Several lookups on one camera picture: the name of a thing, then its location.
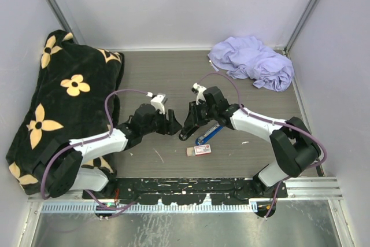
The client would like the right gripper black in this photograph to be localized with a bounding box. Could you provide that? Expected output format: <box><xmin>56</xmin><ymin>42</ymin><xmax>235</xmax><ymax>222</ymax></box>
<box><xmin>184</xmin><ymin>100</ymin><xmax>217</xmax><ymax>127</ymax></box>

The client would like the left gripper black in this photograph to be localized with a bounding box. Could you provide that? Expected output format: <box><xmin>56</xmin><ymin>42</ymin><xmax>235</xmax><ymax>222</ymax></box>
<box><xmin>142</xmin><ymin>108</ymin><xmax>182</xmax><ymax>136</ymax></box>

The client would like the black stapler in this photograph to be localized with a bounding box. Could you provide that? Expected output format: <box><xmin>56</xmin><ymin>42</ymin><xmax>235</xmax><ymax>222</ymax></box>
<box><xmin>179</xmin><ymin>125</ymin><xmax>199</xmax><ymax>141</ymax></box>

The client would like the blue stapler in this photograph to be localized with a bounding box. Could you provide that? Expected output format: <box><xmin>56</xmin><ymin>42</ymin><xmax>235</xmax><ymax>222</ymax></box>
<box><xmin>195</xmin><ymin>123</ymin><xmax>223</xmax><ymax>145</ymax></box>

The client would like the red white staple box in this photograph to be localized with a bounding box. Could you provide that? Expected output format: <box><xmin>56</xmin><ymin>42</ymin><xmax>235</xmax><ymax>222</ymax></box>
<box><xmin>186</xmin><ymin>144</ymin><xmax>212</xmax><ymax>157</ymax></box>

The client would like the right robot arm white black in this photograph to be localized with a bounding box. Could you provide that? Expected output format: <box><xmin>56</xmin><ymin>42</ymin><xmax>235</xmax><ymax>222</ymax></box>
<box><xmin>179</xmin><ymin>83</ymin><xmax>321</xmax><ymax>197</ymax></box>

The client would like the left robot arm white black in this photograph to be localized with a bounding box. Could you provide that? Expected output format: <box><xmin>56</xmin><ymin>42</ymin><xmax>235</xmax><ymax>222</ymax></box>
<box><xmin>32</xmin><ymin>104</ymin><xmax>182</xmax><ymax>198</ymax></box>

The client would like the lavender crumpled cloth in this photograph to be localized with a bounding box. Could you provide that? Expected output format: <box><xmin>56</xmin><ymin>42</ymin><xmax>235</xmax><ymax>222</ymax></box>
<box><xmin>208</xmin><ymin>36</ymin><xmax>294</xmax><ymax>92</ymax></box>

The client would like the black floral blanket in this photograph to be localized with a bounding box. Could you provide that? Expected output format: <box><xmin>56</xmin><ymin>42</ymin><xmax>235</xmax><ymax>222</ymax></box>
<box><xmin>6</xmin><ymin>30</ymin><xmax>124</xmax><ymax>196</ymax></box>

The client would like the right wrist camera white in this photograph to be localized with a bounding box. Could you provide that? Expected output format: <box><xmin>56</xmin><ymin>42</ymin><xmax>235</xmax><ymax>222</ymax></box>
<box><xmin>191</xmin><ymin>83</ymin><xmax>207</xmax><ymax>105</ymax></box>

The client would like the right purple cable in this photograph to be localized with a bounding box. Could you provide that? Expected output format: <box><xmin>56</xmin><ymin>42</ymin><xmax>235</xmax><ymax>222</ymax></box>
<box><xmin>198</xmin><ymin>72</ymin><xmax>327</xmax><ymax>219</ymax></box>

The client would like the purple cable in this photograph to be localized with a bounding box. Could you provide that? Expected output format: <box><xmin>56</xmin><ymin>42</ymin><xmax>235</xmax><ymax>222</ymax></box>
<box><xmin>40</xmin><ymin>89</ymin><xmax>154</xmax><ymax>219</ymax></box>
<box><xmin>198</xmin><ymin>72</ymin><xmax>327</xmax><ymax>219</ymax></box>

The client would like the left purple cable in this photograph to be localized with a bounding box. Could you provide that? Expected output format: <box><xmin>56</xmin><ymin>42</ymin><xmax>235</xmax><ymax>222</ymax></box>
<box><xmin>40</xmin><ymin>89</ymin><xmax>154</xmax><ymax>219</ymax></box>

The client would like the white cable duct strip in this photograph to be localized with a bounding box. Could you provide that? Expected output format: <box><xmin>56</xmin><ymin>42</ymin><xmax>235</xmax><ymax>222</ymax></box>
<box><xmin>41</xmin><ymin>202</ymin><xmax>258</xmax><ymax>214</ymax></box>

